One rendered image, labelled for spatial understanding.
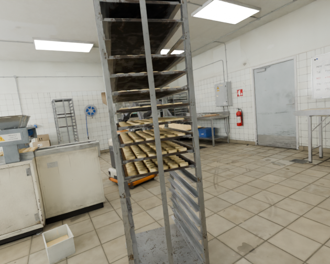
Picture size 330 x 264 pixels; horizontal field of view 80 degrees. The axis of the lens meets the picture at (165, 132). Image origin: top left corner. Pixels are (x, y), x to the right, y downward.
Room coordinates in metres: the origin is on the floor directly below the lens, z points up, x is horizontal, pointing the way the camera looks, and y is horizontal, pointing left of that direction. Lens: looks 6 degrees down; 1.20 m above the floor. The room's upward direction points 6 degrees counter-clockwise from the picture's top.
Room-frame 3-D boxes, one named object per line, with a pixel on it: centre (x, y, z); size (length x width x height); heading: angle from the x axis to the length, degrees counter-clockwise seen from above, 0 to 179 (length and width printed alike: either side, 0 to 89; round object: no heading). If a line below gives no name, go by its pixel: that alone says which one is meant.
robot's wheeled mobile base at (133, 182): (3.45, 0.66, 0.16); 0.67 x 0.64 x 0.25; 44
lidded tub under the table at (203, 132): (6.34, -1.35, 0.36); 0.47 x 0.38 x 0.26; 122
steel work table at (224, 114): (6.60, -1.21, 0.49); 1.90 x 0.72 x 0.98; 30
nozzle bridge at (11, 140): (2.28, 1.73, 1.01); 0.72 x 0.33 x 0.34; 27
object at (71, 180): (2.51, 1.28, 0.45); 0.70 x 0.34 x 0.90; 117
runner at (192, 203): (1.42, -0.07, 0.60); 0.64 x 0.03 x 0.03; 15
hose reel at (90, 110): (6.39, 2.32, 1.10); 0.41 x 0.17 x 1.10; 120
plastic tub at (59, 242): (1.73, 1.10, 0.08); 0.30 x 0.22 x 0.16; 37
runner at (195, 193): (1.42, -0.07, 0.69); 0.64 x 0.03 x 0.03; 15
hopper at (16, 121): (2.28, 1.73, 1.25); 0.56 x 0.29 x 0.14; 27
